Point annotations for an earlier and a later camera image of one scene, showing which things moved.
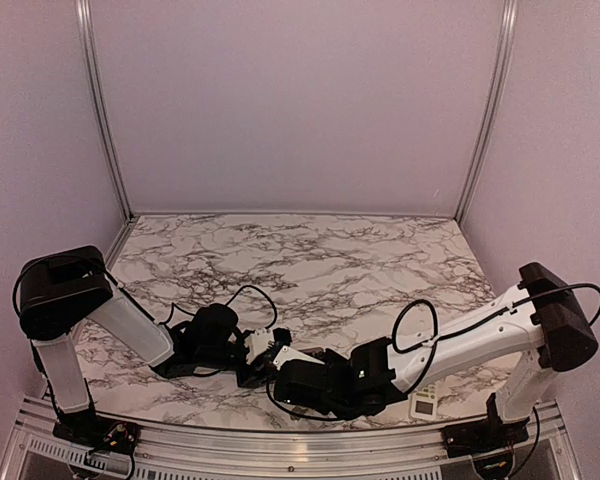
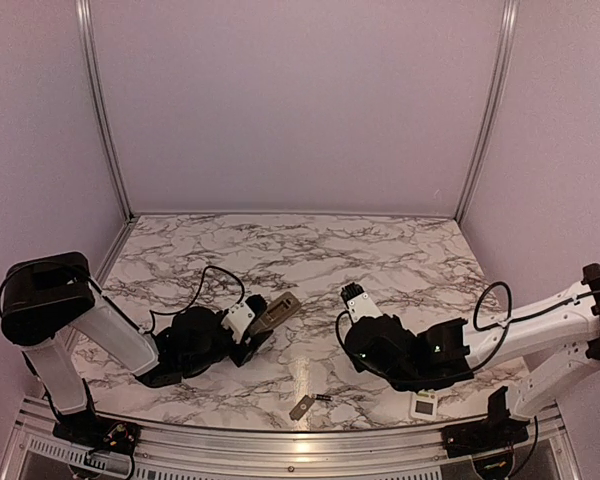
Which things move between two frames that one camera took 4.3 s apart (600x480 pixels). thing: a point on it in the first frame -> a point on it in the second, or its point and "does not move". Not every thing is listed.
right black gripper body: x=339 y=412 -> x=398 y=382
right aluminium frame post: x=509 y=18 does not move
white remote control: x=423 y=404 does not move
